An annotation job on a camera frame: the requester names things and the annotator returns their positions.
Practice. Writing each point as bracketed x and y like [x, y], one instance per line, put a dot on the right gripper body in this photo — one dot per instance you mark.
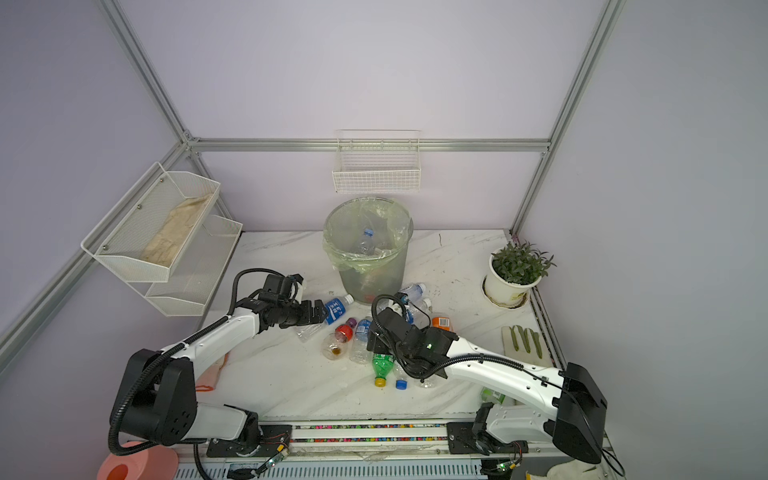
[401, 355]

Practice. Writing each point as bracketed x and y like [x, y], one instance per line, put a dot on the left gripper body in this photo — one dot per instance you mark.
[290, 315]

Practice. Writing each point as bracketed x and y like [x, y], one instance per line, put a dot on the green soda bottle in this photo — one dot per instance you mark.
[383, 365]

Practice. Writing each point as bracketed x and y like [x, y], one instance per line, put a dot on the orange label yellow cap bottle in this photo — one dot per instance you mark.
[442, 322]

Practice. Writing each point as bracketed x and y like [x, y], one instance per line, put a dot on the red cap small bottle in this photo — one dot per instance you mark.
[339, 340]

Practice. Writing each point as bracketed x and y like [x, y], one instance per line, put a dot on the clear blue cap bottle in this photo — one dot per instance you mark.
[366, 244]

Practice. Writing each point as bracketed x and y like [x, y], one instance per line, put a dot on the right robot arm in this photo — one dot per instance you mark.
[572, 405]

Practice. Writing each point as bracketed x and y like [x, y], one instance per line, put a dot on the clear bottle near bin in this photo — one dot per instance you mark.
[407, 295]

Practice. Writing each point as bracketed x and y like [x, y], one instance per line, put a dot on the grey bin with green liner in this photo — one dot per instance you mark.
[365, 277]

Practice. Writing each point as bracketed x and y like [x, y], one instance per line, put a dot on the blue label water bottle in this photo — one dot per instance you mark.
[419, 312]

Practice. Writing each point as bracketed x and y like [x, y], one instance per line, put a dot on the pepsi bottle blue cap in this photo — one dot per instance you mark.
[401, 378]

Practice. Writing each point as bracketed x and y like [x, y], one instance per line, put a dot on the lime label bottle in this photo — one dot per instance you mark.
[492, 396]

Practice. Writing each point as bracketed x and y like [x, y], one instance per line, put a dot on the white green work glove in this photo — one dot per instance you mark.
[525, 345]

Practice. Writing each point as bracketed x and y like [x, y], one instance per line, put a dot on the orange work glove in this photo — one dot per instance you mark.
[208, 381]

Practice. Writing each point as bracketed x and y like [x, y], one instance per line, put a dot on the potted green plant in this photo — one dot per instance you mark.
[514, 271]

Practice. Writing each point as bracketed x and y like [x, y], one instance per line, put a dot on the beige cloth in shelf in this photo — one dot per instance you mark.
[167, 243]

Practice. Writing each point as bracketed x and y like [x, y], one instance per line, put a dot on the white two-tier mesh shelf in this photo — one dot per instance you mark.
[186, 287]

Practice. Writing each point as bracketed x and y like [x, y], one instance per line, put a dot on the pink watering can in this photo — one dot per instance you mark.
[157, 462]

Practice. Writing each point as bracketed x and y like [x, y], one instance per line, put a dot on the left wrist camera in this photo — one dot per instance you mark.
[296, 287]

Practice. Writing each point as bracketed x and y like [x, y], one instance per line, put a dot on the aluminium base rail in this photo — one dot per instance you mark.
[396, 449]

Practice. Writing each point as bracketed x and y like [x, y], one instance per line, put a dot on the white wire wall basket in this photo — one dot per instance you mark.
[370, 161]

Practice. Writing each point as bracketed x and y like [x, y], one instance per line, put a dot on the white glove at rail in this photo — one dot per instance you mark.
[573, 470]

